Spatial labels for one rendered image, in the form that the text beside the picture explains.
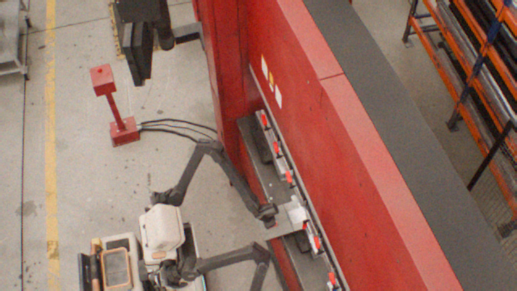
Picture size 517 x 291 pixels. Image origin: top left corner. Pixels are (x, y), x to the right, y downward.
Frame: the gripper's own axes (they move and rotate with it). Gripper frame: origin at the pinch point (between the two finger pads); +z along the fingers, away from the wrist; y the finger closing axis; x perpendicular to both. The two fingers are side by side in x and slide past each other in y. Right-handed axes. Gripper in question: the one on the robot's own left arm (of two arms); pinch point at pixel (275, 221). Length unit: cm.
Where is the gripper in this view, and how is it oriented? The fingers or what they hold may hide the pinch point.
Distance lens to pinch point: 299.9
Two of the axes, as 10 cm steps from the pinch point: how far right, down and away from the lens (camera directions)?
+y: -3.1, -8.0, 5.1
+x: -8.2, 4.9, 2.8
